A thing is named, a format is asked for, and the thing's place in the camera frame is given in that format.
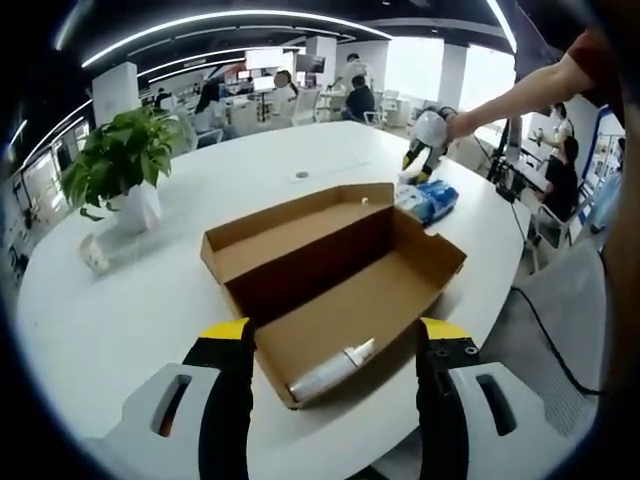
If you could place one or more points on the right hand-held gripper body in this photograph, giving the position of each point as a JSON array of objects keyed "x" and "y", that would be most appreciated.
[{"x": 432, "y": 130}]

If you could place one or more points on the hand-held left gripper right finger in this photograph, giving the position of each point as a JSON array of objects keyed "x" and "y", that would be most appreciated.
[{"x": 440, "y": 400}]

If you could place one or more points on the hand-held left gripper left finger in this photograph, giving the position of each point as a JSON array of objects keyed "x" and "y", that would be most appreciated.
[{"x": 225, "y": 400}]

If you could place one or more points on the blue soft tissue pack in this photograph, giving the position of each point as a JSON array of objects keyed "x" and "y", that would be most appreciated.
[{"x": 440, "y": 200}]

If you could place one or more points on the brown cardboard shoe box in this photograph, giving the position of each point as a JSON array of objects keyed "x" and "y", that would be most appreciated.
[{"x": 350, "y": 300}]

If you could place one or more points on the person's right hand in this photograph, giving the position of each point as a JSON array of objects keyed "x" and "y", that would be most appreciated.
[{"x": 460, "y": 124}]

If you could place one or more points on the black tripod stand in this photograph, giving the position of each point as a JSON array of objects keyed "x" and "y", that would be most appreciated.
[{"x": 505, "y": 150}]

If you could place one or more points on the white office chair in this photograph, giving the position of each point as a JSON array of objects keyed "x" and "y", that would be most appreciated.
[
  {"x": 306, "y": 107},
  {"x": 552, "y": 230}
]

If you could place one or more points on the dark monitor screen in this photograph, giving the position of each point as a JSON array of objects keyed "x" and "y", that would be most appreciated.
[{"x": 310, "y": 64}]

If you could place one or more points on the blue white partition board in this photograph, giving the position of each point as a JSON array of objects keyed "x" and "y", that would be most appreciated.
[{"x": 602, "y": 150}]

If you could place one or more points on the large hanging monitor screen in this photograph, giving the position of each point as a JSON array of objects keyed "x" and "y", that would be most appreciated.
[{"x": 270, "y": 58}]

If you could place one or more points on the person's dark red shirt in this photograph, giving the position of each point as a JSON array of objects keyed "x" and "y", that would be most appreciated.
[{"x": 600, "y": 65}]

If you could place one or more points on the white paper cup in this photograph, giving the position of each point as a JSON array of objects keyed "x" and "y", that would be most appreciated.
[{"x": 95, "y": 255}]

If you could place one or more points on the long curved ceiling light strip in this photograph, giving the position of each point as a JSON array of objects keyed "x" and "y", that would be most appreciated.
[{"x": 200, "y": 19}]

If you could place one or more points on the green potted plant white pot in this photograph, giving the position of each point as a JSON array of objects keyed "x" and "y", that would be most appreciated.
[{"x": 120, "y": 155}]

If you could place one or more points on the white square pillar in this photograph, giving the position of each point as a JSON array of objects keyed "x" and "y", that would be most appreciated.
[{"x": 115, "y": 95}]

